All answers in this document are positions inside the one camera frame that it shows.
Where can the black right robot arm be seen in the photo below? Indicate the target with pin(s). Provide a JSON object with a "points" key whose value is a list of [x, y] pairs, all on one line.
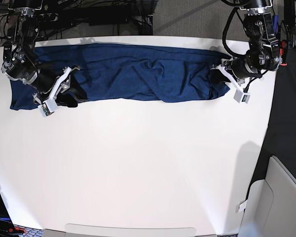
{"points": [[20, 63]]}

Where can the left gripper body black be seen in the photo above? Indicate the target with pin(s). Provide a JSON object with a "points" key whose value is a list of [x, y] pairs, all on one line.
{"points": [[239, 69]]}

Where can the red and black clamp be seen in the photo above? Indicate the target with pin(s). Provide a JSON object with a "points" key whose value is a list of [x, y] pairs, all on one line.
{"points": [[283, 52]]}

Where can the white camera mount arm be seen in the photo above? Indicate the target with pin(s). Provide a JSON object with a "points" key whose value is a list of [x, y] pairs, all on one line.
{"points": [[242, 94], [48, 105]]}

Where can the blue handled tool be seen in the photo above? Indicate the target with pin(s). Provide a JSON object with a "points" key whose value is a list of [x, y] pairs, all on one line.
{"points": [[275, 23]]}

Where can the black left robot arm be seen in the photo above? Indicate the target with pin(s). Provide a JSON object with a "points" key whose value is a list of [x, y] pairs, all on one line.
{"points": [[259, 26]]}

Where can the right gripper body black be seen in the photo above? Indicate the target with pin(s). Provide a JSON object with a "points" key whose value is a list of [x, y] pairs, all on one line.
{"points": [[42, 81]]}

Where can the black aluminium frame post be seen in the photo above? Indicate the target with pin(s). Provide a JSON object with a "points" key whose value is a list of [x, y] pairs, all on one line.
{"points": [[146, 11]]}

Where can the white paper tag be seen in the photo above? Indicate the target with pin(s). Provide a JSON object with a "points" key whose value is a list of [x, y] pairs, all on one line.
{"points": [[241, 207]]}

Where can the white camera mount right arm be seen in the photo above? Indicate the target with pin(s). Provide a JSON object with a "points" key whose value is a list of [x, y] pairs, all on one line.
{"points": [[48, 105]]}

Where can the black power strip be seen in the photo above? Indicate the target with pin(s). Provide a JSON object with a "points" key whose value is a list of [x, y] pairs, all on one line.
{"points": [[48, 17]]}

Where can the white plastic bin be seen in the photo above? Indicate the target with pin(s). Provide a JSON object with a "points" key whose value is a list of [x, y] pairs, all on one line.
{"points": [[270, 209]]}

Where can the blue long-sleeve T-shirt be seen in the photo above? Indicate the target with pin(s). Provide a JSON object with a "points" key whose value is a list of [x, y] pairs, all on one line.
{"points": [[138, 72]]}

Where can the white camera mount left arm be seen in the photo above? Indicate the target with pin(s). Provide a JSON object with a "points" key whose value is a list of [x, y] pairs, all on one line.
{"points": [[242, 94]]}

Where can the dark grey cloth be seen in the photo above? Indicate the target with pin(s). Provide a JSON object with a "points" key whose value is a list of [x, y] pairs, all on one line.
{"points": [[280, 138]]}

